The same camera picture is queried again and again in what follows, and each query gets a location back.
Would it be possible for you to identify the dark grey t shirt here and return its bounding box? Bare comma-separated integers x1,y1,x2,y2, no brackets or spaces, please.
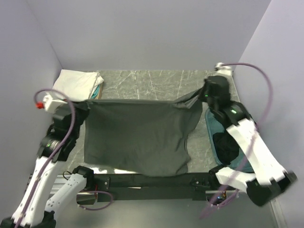
84,90,202,177

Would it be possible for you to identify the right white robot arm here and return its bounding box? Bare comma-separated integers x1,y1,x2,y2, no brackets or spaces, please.
199,76,297,207

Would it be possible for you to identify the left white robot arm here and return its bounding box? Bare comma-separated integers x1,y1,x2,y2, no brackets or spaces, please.
0,103,95,228

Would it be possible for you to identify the teal plastic bin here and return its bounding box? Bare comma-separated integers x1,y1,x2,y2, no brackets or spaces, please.
205,109,245,170

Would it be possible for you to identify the folded white t shirt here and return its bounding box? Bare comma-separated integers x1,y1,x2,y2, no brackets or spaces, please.
53,69,104,102

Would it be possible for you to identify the black t shirt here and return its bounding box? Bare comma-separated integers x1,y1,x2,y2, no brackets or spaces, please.
212,131,239,165

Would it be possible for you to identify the black base beam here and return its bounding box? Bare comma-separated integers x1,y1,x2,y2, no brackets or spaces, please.
85,172,220,201

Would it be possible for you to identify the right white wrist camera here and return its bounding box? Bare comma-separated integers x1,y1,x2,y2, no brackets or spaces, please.
214,62,233,76

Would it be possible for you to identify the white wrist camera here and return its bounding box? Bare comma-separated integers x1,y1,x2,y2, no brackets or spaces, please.
35,93,67,114
214,62,233,76

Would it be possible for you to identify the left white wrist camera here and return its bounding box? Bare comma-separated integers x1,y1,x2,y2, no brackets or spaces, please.
35,93,67,114

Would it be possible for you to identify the aluminium frame rail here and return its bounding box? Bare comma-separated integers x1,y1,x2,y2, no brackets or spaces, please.
25,173,81,195

